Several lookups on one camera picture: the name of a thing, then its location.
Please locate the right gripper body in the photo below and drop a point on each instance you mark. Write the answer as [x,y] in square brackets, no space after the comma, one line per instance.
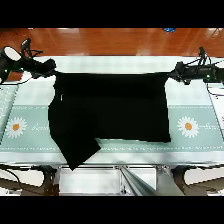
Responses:
[180,72]

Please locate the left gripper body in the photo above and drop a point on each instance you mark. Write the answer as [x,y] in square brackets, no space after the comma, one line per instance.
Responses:
[45,67]

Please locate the black T-shirt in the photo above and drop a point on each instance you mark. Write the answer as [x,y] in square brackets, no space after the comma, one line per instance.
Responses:
[110,106]

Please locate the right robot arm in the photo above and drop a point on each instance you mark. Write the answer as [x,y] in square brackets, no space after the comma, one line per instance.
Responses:
[213,74]

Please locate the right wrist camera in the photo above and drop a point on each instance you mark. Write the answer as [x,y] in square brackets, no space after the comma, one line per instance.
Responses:
[201,55]

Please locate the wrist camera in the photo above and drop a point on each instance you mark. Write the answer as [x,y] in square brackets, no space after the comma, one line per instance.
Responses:
[201,55]
[26,46]

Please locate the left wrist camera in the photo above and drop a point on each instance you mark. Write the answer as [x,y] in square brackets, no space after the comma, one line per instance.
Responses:
[26,46]

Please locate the silver frame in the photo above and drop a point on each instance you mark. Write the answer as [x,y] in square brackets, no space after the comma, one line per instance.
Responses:
[140,183]

